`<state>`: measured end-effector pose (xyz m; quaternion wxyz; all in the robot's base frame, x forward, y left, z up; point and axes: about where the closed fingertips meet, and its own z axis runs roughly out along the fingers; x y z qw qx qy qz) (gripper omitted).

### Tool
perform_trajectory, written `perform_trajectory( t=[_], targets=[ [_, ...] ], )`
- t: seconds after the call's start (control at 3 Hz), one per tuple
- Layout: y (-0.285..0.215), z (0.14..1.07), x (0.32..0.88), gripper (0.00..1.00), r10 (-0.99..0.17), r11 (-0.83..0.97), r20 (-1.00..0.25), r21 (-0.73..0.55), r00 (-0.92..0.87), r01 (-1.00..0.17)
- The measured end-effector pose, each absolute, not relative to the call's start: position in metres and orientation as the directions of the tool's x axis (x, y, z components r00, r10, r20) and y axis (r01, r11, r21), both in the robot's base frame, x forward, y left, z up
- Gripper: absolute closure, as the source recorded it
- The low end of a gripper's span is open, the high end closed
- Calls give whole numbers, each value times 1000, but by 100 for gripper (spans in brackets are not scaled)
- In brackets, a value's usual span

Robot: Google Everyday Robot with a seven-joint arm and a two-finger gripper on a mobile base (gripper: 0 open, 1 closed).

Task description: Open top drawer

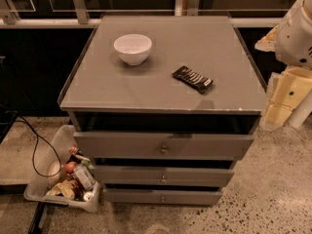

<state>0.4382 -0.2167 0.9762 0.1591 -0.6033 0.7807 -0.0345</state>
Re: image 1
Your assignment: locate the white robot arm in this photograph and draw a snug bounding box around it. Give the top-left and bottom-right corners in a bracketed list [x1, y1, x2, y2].
[254, 0, 312, 131]

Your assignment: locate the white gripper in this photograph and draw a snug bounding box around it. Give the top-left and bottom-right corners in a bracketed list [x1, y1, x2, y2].
[254, 0, 312, 127]

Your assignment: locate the grey bottom drawer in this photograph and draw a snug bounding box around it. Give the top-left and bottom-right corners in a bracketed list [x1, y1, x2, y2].
[103, 189, 221, 206]

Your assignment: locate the yellow snack bag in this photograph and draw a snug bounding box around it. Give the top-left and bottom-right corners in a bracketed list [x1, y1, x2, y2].
[48, 180, 79, 200]

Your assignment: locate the grey top drawer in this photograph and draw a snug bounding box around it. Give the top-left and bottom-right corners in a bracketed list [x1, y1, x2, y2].
[74, 132, 254, 160]

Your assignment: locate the red apple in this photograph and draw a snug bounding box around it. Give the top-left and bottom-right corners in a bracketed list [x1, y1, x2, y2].
[65, 161, 77, 174]

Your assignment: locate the black cable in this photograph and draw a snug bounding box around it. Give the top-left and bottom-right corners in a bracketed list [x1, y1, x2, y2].
[0, 104, 62, 178]

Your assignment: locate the grey drawer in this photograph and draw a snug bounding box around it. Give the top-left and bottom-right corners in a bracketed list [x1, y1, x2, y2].
[74, 132, 254, 160]
[94, 166, 234, 187]
[103, 189, 221, 206]

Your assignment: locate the white ceramic bowl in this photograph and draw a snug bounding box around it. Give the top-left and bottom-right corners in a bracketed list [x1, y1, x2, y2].
[113, 34, 152, 65]

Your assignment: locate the silver drink can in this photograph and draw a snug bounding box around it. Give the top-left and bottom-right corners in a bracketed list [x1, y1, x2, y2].
[73, 164, 96, 190]

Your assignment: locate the metal window railing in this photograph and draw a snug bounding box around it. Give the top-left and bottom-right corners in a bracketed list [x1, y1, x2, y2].
[0, 0, 295, 28]

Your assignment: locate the grey drawer cabinet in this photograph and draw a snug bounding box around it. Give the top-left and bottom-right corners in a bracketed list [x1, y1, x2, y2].
[58, 16, 265, 193]

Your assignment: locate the grey middle drawer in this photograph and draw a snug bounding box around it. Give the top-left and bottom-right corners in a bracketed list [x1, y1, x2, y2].
[94, 166, 234, 187]

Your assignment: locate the clear plastic bin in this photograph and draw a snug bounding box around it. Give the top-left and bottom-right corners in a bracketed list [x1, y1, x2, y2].
[24, 125, 100, 213]

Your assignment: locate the black snack bar wrapper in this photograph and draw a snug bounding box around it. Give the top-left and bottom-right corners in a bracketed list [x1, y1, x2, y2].
[172, 66, 214, 95]

